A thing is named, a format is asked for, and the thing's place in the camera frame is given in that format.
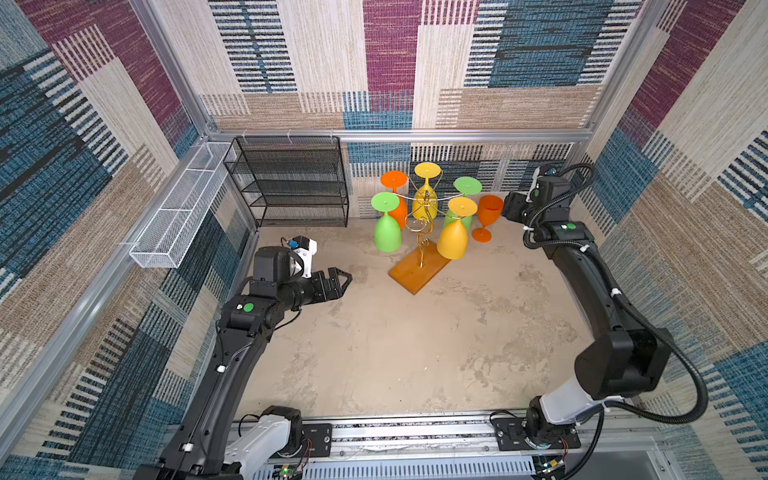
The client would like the green wine glass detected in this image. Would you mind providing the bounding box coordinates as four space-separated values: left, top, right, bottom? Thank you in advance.
371 192 402 253
443 177 482 233

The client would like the yellow wine glass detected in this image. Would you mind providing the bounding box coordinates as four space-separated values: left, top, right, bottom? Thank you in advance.
437 197 478 260
412 162 442 222

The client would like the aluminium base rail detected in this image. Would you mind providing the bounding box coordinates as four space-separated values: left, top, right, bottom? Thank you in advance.
161 410 667 480

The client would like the orange back wine glass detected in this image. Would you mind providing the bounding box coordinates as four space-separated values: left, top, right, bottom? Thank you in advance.
380 170 408 229

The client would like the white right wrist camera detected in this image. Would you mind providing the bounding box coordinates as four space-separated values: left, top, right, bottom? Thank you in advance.
526 175 539 203

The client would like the orange wine glass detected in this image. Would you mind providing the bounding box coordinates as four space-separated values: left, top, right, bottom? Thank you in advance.
472 195 504 243
380 170 408 229

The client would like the orange front wine glass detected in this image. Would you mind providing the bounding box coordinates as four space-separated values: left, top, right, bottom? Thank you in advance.
472 195 504 243

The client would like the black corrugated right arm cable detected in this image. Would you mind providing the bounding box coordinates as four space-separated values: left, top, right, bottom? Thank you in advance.
521 161 710 480

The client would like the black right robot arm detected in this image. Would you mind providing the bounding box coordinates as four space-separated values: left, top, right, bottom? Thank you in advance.
524 199 671 448

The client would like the gold wire wine glass rack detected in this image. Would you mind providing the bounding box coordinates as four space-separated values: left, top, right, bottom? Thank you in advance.
389 168 463 295

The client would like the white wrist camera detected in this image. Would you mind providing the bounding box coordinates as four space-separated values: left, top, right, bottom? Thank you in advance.
526 175 539 203
281 235 317 278

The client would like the black mesh shelf rack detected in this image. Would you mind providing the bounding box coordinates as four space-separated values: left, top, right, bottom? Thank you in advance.
223 136 350 227

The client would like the white mesh wall basket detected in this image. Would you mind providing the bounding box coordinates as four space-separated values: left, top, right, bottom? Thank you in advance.
129 142 229 269

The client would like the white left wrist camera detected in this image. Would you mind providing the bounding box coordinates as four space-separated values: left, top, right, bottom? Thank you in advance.
281 235 317 278

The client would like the yellow front wine glass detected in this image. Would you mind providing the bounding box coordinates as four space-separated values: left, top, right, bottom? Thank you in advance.
437 197 478 260

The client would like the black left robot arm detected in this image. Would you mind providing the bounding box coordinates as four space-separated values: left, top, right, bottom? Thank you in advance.
134 237 353 479

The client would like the yellow back wine glass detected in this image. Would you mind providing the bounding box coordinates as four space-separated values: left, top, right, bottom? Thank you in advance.
412 162 442 222

